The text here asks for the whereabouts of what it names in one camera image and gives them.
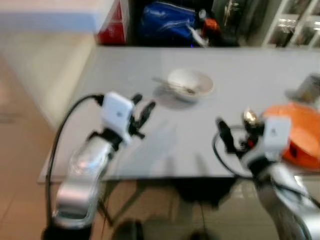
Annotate blue bag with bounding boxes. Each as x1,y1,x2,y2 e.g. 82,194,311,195
138,2,199,47

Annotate black right robot foot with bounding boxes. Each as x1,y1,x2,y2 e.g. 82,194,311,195
189,228,216,240

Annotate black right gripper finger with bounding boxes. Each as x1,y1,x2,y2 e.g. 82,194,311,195
215,117,233,146
225,131,242,156

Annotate orange plastic bowl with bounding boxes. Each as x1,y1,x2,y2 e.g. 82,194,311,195
262,103,320,170

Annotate shiny metal spoon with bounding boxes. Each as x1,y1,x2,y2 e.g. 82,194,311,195
242,107,259,128

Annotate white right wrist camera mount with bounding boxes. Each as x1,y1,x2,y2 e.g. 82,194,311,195
259,115,293,162

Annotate black robot foot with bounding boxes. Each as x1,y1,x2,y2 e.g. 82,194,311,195
110,219,146,240
189,228,216,240

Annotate red box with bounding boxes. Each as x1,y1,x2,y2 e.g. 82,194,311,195
96,0,124,46

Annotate grey metal cup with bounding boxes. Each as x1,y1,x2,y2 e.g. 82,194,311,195
284,73,320,106

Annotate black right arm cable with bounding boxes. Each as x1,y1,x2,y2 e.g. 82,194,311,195
212,126,320,210

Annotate orange and black tool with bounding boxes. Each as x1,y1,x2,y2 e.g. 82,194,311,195
192,9,222,47

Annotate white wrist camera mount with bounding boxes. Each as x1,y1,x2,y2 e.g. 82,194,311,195
259,115,293,162
101,92,135,146

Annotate white ceramic bowl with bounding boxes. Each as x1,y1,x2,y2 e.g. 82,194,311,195
166,68,215,103

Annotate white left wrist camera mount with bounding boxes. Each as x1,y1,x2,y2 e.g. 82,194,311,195
101,92,135,146

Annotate metal spoon with long handle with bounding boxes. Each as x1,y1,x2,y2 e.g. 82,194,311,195
151,76,198,96

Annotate white glass-door cabinet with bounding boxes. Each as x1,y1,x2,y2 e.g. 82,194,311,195
259,0,320,49

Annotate black left robot foot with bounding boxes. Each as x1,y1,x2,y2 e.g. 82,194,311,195
110,219,146,240

